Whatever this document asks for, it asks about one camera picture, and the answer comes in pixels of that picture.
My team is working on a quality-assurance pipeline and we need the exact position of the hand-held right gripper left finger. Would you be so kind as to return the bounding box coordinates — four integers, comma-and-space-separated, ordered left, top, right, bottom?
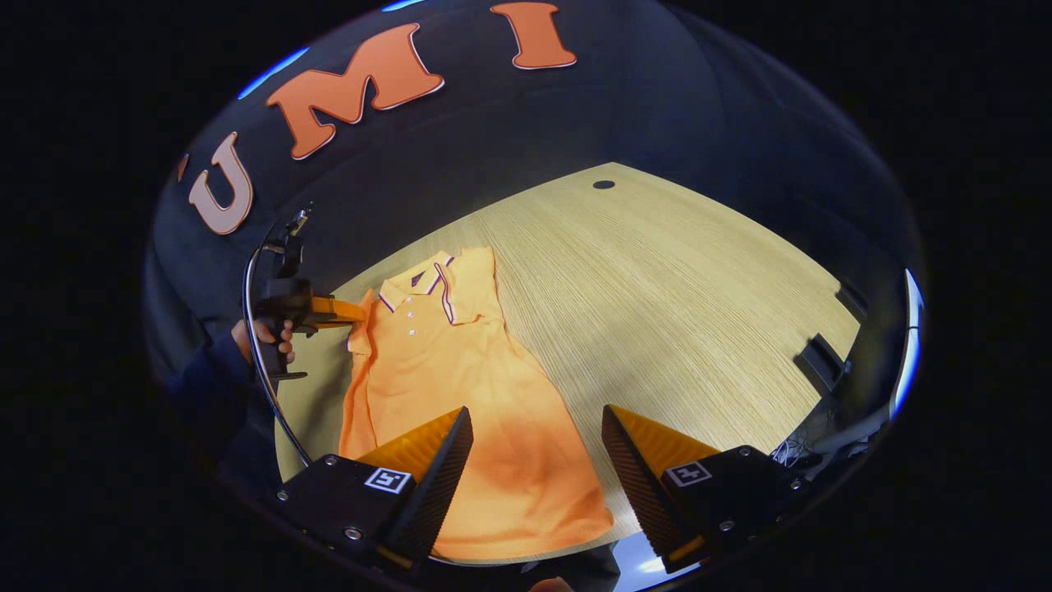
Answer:
275, 406, 475, 572

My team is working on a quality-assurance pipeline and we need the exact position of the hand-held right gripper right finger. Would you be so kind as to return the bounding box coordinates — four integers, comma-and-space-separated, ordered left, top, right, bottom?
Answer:
602, 404, 810, 575

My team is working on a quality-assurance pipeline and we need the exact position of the orange T-shirt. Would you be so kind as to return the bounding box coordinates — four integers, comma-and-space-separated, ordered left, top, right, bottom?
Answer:
339, 245, 616, 562

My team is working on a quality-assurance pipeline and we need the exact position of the black cable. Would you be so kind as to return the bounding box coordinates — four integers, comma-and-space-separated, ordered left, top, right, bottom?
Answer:
242, 238, 315, 468

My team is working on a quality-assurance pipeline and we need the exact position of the white cable bundle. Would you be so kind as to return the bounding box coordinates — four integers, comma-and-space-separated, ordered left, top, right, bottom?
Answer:
773, 436, 823, 469

